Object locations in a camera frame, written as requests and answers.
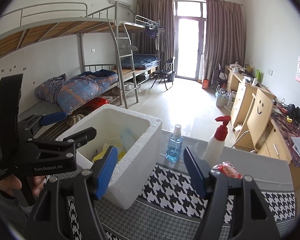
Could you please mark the blue orange quilt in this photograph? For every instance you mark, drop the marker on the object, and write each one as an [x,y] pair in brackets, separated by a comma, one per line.
[70,94]

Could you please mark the houndstooth tablecloth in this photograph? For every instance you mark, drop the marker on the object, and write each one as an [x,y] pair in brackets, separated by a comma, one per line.
[169,208]

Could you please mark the red snack packet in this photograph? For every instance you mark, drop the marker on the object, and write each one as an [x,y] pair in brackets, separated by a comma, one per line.
[228,169]

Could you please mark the right brown curtain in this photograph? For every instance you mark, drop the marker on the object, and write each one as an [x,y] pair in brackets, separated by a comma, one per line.
[225,35]

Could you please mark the red plastic bag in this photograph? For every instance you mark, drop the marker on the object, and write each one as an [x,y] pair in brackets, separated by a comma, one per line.
[95,104]

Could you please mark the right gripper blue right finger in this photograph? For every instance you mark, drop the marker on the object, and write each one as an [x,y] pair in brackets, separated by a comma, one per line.
[250,215]

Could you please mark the blue face mask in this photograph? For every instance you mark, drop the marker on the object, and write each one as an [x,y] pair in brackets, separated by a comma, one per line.
[125,139]

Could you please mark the black headphones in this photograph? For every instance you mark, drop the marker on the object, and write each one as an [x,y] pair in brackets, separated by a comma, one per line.
[294,113]

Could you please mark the person's left hand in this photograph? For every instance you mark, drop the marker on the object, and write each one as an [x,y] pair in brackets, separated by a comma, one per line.
[11,183]

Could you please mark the grey waste bin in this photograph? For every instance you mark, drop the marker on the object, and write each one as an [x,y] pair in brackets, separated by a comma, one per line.
[221,98]

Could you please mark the black folding chair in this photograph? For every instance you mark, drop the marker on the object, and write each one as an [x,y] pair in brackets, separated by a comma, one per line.
[165,71]

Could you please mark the white styrofoam box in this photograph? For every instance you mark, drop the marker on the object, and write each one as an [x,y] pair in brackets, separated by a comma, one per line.
[137,139]

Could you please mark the wooden smiley chair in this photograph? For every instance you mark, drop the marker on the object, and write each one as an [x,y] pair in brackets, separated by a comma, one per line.
[255,123]

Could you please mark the wooden desk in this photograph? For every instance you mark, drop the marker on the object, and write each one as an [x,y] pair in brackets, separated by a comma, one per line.
[277,143]

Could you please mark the blue spray bottle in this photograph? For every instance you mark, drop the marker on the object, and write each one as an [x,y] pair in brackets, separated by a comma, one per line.
[174,146]

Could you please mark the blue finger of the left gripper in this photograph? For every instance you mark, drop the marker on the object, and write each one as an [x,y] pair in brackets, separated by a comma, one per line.
[37,121]
[51,149]

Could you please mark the white pump bottle red cap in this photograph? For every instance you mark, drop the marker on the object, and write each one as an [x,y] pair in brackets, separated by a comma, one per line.
[217,141]

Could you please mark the yellow foam fruit net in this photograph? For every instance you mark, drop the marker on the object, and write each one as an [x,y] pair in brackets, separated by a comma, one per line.
[102,154]

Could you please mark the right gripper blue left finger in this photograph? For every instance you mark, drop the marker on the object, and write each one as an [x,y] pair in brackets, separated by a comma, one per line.
[49,218]

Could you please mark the brown curtain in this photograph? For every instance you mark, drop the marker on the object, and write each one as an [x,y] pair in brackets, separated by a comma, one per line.
[158,37]
[225,35]

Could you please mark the white air conditioner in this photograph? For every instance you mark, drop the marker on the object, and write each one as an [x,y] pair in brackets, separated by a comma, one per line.
[127,3]

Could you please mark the left brown curtain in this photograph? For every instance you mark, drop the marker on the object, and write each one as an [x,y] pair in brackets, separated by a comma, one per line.
[158,37]

